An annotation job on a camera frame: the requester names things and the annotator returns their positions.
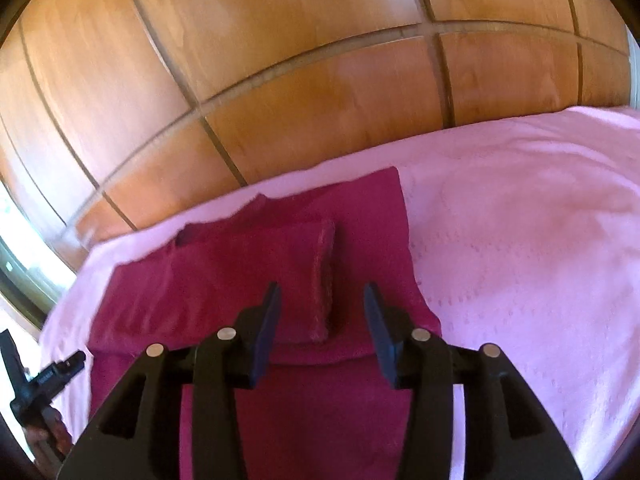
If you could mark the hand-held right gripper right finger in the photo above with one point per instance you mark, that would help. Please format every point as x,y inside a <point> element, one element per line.
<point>380,330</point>

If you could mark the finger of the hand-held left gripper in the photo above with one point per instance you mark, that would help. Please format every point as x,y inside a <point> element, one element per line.
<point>67,364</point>

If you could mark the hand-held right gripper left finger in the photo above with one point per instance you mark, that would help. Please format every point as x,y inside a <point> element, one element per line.
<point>265,340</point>

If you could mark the dark red cloth garment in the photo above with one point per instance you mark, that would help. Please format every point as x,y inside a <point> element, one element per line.
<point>325,420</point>

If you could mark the person's left hand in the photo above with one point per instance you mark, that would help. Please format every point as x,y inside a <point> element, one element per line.
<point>47,432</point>

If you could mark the window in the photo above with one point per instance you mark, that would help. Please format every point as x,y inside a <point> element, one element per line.
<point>20,260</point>

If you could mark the pink bed cover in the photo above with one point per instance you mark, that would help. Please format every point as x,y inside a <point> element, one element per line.
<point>525,240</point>

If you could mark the wooden wardrobe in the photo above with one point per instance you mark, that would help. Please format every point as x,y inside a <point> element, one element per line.
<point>250,60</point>

